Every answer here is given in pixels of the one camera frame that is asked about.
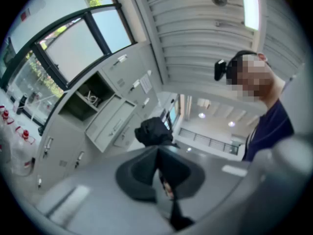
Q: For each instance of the clear red-capped water bottle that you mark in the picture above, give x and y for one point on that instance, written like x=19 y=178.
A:
x=23 y=153
x=5 y=121

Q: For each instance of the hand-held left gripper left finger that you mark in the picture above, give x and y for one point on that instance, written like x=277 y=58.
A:
x=97 y=199

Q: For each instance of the grey metal locker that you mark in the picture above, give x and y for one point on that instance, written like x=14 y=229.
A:
x=68 y=141

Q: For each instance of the white paper sheet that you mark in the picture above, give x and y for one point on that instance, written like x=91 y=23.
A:
x=145 y=83

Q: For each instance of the long ceiling light panel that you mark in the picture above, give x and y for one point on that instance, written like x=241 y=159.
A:
x=250 y=6

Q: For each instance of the person's head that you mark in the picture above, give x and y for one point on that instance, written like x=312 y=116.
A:
x=256 y=82

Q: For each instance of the black head-mounted camera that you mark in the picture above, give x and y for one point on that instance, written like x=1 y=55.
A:
x=220 y=70

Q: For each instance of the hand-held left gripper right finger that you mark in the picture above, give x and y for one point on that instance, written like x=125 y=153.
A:
x=276 y=180

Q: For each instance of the black window frame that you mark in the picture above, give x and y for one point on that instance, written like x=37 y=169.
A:
x=42 y=57

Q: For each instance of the balcony railing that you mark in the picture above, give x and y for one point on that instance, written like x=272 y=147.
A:
x=207 y=141

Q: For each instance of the black drinking bottle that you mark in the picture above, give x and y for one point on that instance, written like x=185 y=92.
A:
x=22 y=104

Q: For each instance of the person's navy shirt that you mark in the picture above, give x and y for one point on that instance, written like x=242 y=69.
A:
x=271 y=128

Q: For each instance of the round ceiling downlight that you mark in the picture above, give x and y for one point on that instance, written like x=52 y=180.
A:
x=231 y=124
x=201 y=115

